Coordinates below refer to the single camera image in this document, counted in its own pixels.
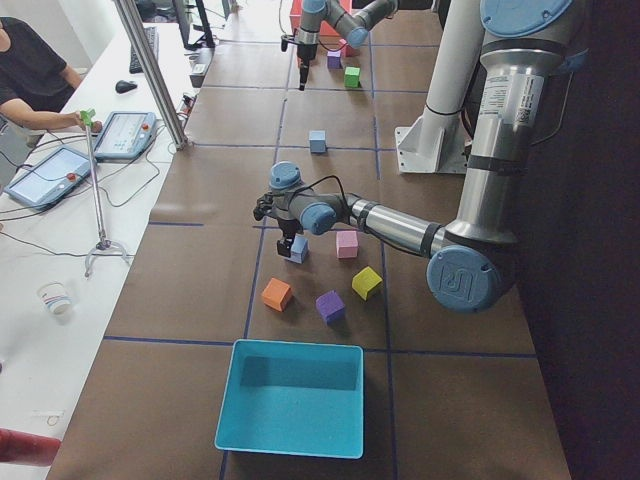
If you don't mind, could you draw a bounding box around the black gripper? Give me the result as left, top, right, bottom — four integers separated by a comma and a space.
276, 219, 303, 258
297, 43, 315, 90

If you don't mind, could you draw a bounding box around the light blue block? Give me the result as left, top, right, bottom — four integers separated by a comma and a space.
286, 235, 308, 264
308, 130, 327, 154

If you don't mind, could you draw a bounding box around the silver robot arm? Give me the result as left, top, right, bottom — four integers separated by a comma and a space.
294, 0, 400, 91
253, 1, 591, 313

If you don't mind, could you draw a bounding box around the right purple foam block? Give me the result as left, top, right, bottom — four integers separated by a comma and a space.
326, 50, 342, 70

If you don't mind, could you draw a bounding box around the purple foam block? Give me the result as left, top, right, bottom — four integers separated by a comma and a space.
326, 50, 342, 70
315, 290, 346, 324

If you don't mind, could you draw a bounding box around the dark red foam block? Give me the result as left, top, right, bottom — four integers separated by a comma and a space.
338, 39, 360, 58

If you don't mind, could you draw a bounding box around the green foam block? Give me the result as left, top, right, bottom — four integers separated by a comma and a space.
343, 66, 361, 89

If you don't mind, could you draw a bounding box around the left orange foam block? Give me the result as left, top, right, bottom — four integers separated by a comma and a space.
261, 277, 293, 312

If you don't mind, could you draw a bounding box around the pink foam block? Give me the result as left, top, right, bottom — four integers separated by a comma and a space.
335, 230, 359, 259

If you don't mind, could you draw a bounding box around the pink plastic tray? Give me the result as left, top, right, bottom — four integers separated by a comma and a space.
289, 0, 333, 36

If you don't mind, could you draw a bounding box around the left purple foam block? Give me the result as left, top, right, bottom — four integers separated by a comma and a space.
315, 290, 346, 324

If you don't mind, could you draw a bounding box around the yellow foam block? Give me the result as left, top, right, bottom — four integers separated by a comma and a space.
351, 266, 383, 301

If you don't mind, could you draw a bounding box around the teal plastic bin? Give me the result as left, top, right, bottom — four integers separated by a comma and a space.
214, 339, 365, 459

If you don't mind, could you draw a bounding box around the black keyboard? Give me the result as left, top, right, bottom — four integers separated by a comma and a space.
128, 25, 160, 75

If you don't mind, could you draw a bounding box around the black computer mouse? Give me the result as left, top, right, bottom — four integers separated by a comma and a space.
114, 80, 138, 94

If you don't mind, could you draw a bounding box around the far teach pendant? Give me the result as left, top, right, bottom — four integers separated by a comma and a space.
94, 111, 156, 163

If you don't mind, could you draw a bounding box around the teach pendant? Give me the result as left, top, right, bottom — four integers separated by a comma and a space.
5, 146, 90, 210
94, 111, 156, 163

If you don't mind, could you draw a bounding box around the paper cup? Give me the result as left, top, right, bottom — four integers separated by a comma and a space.
37, 282, 71, 315

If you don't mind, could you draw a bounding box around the near teach pendant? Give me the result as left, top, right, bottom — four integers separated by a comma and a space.
5, 146, 90, 210

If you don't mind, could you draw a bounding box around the person in black shirt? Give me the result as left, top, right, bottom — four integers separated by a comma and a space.
1, 17, 85, 131

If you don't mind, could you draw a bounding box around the red cylinder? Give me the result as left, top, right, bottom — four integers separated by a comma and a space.
1, 428, 61, 467

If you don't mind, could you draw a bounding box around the aluminium frame post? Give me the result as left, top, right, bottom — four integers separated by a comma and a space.
113, 0, 188, 151

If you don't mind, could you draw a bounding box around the green handled reacher stick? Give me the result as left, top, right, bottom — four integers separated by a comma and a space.
80, 109, 131, 279

